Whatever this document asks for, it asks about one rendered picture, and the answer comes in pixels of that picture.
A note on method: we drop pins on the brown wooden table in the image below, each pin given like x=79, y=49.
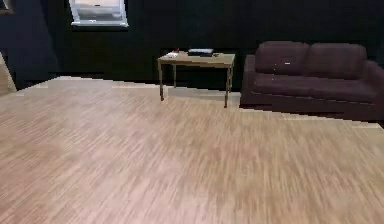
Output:
x=200, y=60

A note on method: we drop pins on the small white and red object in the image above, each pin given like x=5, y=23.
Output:
x=173, y=54

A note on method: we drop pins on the black and grey laptop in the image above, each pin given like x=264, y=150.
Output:
x=200, y=51

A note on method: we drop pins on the dark purple sofa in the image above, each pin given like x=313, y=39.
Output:
x=310, y=83

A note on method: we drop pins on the white framed window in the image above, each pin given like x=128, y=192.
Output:
x=98, y=12

